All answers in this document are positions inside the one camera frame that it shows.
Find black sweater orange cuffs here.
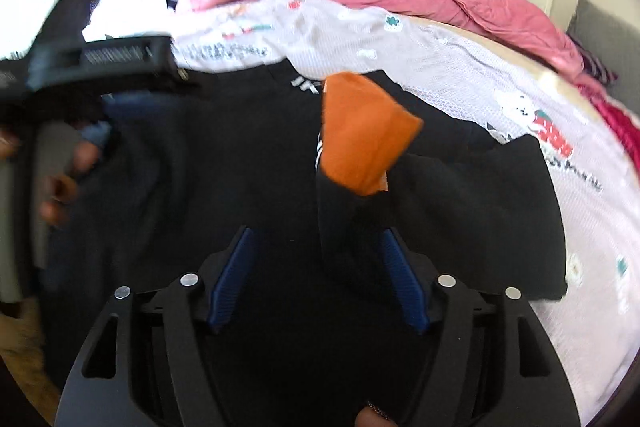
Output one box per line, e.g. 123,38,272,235
42,62,567,426

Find left hand red nails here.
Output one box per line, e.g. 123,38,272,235
0,126,104,228

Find right hand red nails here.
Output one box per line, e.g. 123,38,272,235
355,407,396,427

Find red patterned pillow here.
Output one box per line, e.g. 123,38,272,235
579,86,640,172

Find strawberry bear bed sheet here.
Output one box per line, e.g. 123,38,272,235
169,0,639,421

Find striped purple pillow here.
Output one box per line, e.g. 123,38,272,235
570,36,618,87

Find grey headboard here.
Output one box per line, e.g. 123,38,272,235
567,0,639,112

